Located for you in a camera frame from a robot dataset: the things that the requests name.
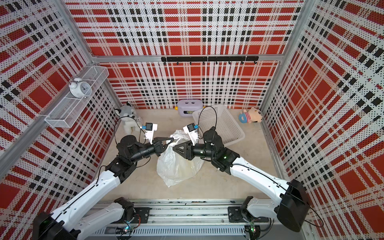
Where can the metal base rail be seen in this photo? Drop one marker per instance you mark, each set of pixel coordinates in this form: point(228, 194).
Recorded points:
point(197, 218)

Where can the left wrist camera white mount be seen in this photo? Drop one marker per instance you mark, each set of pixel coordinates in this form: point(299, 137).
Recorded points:
point(149, 130)

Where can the black wall hook rail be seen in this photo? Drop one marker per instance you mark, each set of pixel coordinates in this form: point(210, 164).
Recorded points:
point(210, 59)

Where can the translucent white plastic bag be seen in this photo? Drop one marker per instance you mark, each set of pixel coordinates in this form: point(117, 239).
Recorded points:
point(173, 168)

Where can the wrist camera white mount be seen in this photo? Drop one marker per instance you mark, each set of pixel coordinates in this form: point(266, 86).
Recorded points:
point(149, 130)
point(192, 131)

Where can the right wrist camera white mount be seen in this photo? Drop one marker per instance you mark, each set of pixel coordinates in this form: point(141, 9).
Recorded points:
point(192, 131)

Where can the white perforated plastic basket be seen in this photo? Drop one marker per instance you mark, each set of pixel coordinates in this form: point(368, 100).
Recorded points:
point(226, 126)

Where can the pink pig plush toy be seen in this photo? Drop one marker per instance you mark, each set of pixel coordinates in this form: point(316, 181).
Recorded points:
point(252, 115)

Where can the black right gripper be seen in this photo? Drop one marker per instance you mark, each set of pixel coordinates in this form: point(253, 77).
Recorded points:
point(188, 151)

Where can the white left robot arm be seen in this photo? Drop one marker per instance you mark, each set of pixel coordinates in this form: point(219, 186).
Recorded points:
point(70, 222)

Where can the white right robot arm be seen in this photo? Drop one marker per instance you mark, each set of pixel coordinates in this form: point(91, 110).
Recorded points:
point(289, 201)

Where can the white wire mesh shelf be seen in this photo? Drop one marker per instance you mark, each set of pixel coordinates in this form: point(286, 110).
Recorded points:
point(68, 110)

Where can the white alarm clock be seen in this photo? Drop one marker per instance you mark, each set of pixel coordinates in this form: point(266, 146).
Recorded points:
point(80, 89)

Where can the grey white husky plush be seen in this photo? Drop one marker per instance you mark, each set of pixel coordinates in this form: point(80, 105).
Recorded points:
point(131, 120)

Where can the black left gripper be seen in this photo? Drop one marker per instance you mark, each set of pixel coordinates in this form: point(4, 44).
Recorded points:
point(157, 144)

